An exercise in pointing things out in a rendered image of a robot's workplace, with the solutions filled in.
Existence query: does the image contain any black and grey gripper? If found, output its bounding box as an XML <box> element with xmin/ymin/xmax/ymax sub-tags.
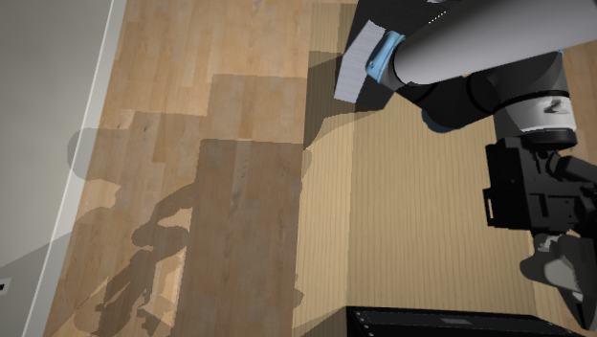
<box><xmin>482</xmin><ymin>130</ymin><xmax>597</xmax><ymax>331</ymax></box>

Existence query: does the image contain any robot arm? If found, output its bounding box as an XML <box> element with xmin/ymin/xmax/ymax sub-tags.
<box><xmin>365</xmin><ymin>0</ymin><xmax>597</xmax><ymax>141</ymax></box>

